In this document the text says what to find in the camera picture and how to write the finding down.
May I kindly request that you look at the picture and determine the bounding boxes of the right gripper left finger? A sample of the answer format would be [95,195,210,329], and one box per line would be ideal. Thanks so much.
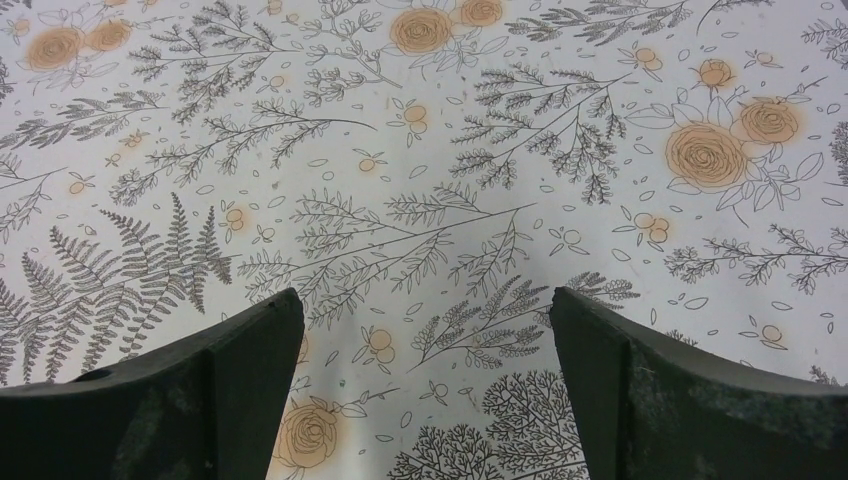
[1,288,304,479]

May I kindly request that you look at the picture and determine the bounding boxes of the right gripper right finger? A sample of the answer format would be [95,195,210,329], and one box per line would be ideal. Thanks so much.
[549,287,847,479]

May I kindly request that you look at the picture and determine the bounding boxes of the floral tablecloth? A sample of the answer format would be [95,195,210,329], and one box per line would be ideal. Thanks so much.
[1,1,847,479]

